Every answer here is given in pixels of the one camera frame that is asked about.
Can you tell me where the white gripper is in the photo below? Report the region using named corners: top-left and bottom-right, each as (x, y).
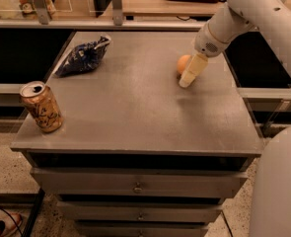
top-left (179, 23), bottom-right (230, 88)

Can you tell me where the orange fruit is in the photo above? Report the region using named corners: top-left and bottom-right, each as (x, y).
top-left (177, 54), bottom-right (191, 74)

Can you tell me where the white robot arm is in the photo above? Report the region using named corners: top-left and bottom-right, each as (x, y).
top-left (180, 0), bottom-right (291, 237)

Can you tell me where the blue chip bag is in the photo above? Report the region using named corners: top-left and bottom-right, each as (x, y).
top-left (55, 35), bottom-right (111, 78)

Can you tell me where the grey drawer cabinet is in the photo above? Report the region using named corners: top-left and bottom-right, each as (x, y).
top-left (12, 32), bottom-right (262, 227)

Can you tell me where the top cabinet drawer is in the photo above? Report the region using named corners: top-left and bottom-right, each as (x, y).
top-left (31, 168), bottom-right (248, 198)

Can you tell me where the cabinet drawer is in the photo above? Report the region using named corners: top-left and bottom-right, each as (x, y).
top-left (57, 201), bottom-right (222, 223)
top-left (31, 168), bottom-right (248, 198)
top-left (75, 222), bottom-right (208, 237)

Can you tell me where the gold soda can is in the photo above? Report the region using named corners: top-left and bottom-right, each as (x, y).
top-left (20, 81), bottom-right (63, 133)

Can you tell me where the middle cabinet drawer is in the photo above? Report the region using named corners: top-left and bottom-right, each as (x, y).
top-left (57, 201), bottom-right (222, 223)

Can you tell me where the bottom cabinet drawer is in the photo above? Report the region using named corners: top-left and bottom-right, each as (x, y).
top-left (75, 222), bottom-right (208, 237)

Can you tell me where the orange white sneaker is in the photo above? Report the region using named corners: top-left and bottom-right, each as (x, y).
top-left (0, 213), bottom-right (23, 237)

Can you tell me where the metal railing frame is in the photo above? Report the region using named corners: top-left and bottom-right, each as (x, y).
top-left (0, 0), bottom-right (218, 32)

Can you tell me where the black floor cable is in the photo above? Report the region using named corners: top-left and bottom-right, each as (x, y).
top-left (0, 200), bottom-right (25, 237)

